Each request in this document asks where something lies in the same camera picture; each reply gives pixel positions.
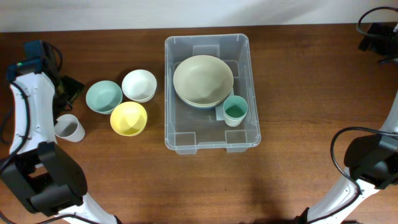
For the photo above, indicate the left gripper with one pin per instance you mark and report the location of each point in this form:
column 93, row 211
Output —
column 74, row 88

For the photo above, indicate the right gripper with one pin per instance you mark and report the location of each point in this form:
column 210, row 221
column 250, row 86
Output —
column 383, row 32

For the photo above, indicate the mint green small bowl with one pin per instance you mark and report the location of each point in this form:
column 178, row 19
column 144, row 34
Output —
column 104, row 96

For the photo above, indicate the grey cup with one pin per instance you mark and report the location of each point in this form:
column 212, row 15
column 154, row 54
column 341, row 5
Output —
column 69, row 128

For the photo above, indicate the yellow small bowl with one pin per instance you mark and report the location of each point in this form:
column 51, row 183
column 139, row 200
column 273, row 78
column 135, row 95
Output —
column 129, row 119

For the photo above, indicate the white small bowl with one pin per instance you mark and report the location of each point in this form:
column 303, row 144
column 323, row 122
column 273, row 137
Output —
column 139, row 85

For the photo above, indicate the blue plate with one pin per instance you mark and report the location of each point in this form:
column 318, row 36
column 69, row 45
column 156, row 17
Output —
column 200, row 107

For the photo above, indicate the cream plate bottom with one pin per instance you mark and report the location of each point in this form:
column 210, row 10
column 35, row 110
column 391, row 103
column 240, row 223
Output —
column 207, row 104

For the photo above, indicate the mint green cup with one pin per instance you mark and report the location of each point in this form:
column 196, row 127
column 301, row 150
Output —
column 235, row 107

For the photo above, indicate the cream cup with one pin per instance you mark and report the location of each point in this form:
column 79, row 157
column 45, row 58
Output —
column 233, row 122

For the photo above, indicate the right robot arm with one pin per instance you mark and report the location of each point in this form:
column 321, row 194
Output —
column 370, row 166

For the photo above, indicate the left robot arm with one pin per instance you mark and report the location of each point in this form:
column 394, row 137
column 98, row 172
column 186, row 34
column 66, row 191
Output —
column 42, row 176

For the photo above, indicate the clear plastic storage bin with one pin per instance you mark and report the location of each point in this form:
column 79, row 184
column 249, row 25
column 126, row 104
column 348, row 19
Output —
column 188, row 129

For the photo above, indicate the white label in bin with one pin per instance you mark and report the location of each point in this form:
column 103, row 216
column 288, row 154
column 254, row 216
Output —
column 219, row 113

